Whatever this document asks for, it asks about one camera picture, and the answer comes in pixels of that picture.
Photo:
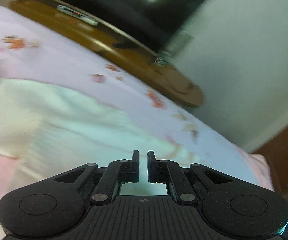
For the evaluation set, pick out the light mint small garment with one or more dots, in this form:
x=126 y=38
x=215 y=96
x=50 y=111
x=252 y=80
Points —
x=84 y=120

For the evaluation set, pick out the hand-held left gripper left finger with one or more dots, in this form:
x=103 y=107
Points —
x=135 y=167

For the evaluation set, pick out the clear glass jar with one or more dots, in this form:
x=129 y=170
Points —
x=162 y=59

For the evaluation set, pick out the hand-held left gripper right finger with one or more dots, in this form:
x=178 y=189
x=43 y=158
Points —
x=151 y=167

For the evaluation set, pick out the black curved television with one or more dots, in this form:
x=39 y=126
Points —
x=124 y=10

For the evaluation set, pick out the wooden TV console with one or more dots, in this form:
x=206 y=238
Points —
x=126 y=57

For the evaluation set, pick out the silver set-top box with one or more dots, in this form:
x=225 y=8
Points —
x=77 y=14

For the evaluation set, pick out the pink floral bedsheet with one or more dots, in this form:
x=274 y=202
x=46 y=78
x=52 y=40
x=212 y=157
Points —
x=59 y=55

